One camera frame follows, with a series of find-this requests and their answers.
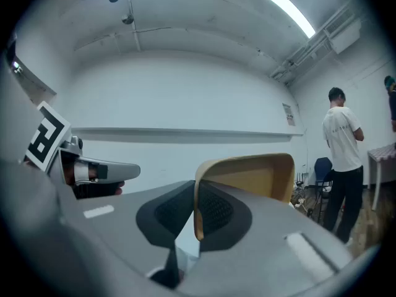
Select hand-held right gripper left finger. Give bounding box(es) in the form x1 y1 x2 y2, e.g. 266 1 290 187
0 162 197 297

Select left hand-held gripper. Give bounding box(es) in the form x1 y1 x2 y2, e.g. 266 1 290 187
23 100 141 200

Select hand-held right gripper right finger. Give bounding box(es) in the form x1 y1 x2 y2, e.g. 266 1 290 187
178 180 355 297

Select yellow tray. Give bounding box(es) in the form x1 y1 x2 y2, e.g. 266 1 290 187
194 152 296 243

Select blue chair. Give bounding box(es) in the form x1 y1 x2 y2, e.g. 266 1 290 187
313 157 335 222

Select white ceiling pipes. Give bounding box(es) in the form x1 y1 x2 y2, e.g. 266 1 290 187
270 7 353 82

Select white air conditioner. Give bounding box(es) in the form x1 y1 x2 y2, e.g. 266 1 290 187
323 19 363 54

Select long ceiling light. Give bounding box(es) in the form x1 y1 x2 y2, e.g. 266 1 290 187
261 0 317 39

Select wall poster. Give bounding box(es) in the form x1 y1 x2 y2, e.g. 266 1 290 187
282 102 296 127

